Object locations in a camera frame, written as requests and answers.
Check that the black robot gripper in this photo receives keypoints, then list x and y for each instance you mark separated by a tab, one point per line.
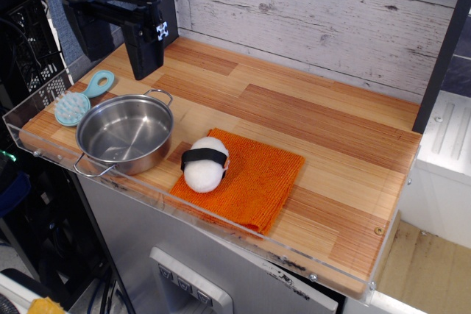
144	32

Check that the white plush egg black band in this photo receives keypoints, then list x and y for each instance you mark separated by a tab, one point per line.
204	165

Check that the silver metal pot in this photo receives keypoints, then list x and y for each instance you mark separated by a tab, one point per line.
129	134

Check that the orange folded towel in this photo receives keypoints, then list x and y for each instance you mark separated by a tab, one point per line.
256	185

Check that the light blue scrub brush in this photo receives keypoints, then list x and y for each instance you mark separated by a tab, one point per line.
70	107

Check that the black plastic crate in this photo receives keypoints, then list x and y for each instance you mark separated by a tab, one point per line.
30	56

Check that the clear acrylic table guard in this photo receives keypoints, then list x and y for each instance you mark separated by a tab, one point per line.
358	148

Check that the stainless steel dispenser cabinet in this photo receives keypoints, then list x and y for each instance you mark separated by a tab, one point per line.
169	260

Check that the yellow object bottom left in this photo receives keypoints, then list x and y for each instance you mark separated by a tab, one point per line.
45	306

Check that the white side cabinet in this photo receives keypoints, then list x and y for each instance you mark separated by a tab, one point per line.
436	197

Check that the dark grey right post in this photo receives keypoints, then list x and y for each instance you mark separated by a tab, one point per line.
443	60

